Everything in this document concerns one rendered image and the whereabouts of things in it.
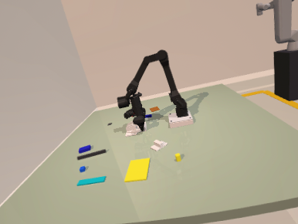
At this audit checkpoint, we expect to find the cyan flat bar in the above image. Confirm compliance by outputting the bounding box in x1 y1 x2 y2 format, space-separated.
77 176 106 186

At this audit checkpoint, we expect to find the yellow flat plate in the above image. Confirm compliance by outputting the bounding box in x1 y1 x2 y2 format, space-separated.
125 158 150 182

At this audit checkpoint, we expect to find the brown flat square plate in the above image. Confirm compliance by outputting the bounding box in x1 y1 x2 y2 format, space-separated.
150 107 160 112

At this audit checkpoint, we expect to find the blue rectangular block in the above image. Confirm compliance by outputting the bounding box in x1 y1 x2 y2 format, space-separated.
79 144 91 154

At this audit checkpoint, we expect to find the small yellow block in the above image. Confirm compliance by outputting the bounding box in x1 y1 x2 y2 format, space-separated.
175 153 181 161

